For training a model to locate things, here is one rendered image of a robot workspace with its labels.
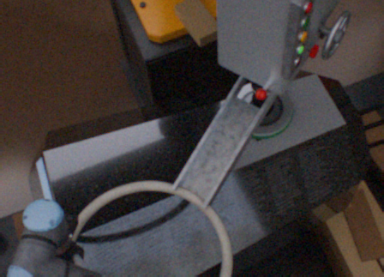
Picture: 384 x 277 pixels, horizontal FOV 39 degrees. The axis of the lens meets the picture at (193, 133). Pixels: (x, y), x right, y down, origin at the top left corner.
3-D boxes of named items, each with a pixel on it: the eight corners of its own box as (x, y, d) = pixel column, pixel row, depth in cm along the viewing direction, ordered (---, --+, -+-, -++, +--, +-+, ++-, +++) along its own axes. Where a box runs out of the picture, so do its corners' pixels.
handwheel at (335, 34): (317, 24, 169) (325, -12, 156) (347, 37, 166) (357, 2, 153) (294, 57, 163) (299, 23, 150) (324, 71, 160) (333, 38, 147)
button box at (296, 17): (294, 56, 150) (307, -22, 125) (303, 60, 149) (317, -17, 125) (279, 76, 147) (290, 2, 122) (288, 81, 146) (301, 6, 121)
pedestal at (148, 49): (119, 62, 308) (91, -40, 244) (227, 24, 317) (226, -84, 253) (160, 158, 276) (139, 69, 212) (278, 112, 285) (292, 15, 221)
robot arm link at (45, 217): (14, 229, 128) (28, 191, 133) (27, 249, 138) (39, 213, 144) (53, 235, 127) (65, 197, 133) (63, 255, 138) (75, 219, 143)
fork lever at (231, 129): (276, 6, 181) (275, -2, 176) (329, 29, 174) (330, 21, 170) (165, 185, 171) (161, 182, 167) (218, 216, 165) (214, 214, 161)
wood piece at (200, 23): (174, 14, 219) (173, 5, 215) (196, 4, 222) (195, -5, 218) (200, 48, 210) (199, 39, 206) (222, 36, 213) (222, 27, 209)
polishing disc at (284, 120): (305, 116, 186) (305, 114, 185) (253, 147, 181) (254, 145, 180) (267, 74, 195) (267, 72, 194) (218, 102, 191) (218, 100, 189)
